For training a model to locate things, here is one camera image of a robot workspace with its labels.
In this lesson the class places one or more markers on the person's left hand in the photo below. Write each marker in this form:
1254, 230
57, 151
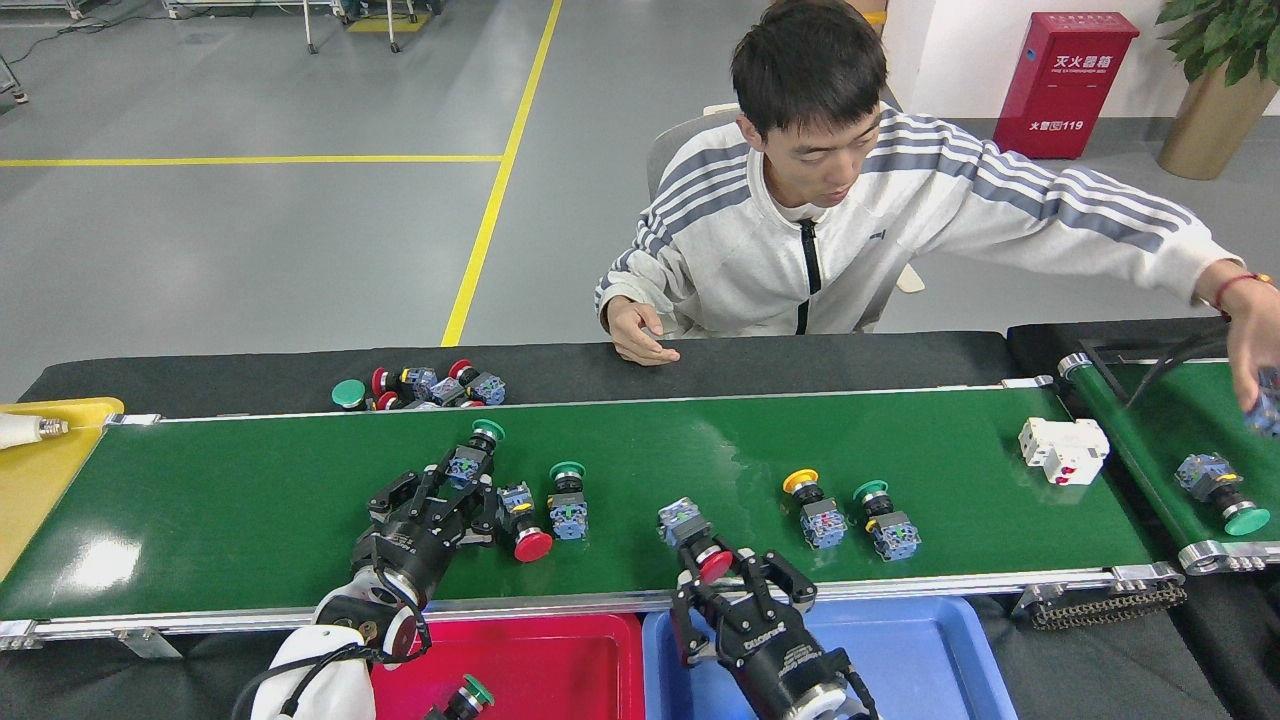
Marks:
1258, 340

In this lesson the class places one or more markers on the short green conveyor belt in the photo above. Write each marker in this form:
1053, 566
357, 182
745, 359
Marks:
1150, 440

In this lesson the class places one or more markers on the long green conveyor belt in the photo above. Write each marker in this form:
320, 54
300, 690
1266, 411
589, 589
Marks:
960, 520

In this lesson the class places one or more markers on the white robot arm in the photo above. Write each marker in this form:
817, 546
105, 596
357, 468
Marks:
320, 680

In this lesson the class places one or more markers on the potted plant in brass pot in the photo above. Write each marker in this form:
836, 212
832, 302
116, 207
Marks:
1215, 130

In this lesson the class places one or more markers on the red fire extinguisher box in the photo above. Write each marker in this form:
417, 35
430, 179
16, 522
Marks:
1065, 90

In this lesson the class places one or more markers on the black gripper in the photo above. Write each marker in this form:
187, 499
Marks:
770, 650
410, 550

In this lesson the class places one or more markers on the yellow push button switch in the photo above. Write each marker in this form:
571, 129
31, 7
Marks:
822, 522

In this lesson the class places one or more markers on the metal rack trolley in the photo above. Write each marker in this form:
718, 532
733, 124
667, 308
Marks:
18, 95

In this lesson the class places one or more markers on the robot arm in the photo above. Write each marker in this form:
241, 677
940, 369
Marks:
820, 705

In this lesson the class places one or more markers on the red plastic tray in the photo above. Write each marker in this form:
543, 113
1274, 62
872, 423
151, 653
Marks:
560, 670

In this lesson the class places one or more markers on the yellow plastic tray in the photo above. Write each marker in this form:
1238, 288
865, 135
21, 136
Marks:
40, 500

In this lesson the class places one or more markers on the blue plastic tray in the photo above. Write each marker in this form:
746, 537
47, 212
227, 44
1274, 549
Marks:
920, 660

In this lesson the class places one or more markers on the person's right hand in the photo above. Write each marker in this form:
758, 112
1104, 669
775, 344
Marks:
635, 335

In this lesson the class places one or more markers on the white circuit breaker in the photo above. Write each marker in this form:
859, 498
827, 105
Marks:
1060, 445

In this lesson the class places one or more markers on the white light bulb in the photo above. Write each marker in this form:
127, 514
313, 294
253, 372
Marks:
20, 430

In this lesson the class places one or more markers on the white stand on wheels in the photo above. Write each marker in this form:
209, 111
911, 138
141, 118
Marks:
310, 25

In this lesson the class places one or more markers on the person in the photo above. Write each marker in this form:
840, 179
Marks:
720, 250

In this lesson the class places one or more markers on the black table cloth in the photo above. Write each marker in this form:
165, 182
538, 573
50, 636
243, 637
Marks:
1040, 340
250, 370

